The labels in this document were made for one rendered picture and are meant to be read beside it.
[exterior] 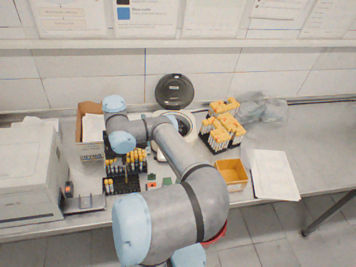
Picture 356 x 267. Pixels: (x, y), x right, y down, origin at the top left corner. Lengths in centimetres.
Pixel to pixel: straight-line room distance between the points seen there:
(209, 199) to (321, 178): 117
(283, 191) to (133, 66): 99
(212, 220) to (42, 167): 70
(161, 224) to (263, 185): 98
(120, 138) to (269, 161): 94
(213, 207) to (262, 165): 100
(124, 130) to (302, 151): 114
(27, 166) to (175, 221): 70
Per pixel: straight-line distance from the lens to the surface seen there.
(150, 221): 44
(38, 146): 108
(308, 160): 163
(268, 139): 162
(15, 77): 150
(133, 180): 125
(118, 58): 137
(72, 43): 130
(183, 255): 86
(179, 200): 46
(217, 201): 48
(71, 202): 122
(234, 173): 137
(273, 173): 145
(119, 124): 80
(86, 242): 212
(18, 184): 101
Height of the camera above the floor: 196
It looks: 47 degrees down
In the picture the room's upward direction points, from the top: 9 degrees clockwise
